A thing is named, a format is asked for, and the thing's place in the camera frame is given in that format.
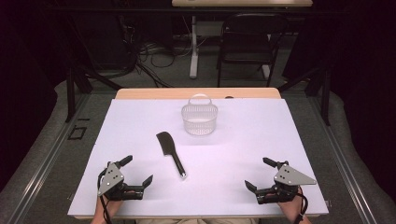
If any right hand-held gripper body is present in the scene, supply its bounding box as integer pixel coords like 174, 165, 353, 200
255, 160, 318, 205

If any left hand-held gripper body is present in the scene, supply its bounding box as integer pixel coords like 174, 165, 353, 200
97, 161, 146, 202

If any black kitchen knife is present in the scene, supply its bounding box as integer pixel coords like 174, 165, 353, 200
155, 131, 188, 180

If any white plastic basket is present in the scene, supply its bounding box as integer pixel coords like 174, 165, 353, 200
180, 93, 219, 137

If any person's left hand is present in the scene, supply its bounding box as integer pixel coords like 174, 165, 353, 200
94, 195, 123, 219

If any person's right hand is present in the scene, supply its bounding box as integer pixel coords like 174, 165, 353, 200
277, 188, 305, 220

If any white table mat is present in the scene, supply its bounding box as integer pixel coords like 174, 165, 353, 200
67, 98, 330, 217

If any black metal stand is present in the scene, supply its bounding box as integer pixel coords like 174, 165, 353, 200
277, 65, 332, 127
64, 65, 124, 123

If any black folding chair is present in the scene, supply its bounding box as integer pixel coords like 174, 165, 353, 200
216, 12, 290, 89

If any white-legged wooden desk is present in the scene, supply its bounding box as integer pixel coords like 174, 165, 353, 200
171, 0, 314, 79

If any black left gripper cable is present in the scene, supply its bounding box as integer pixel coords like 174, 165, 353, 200
97, 169, 114, 224

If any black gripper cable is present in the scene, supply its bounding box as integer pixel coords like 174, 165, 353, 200
293, 186, 310, 224
97, 169, 114, 224

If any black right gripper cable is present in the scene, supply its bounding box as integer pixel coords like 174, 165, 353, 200
293, 186, 310, 224

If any aluminium floor rail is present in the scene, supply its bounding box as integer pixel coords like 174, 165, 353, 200
307, 95, 378, 224
5, 92, 92, 224

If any bundle of floor cables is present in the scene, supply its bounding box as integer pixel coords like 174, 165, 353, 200
122, 22, 195, 89

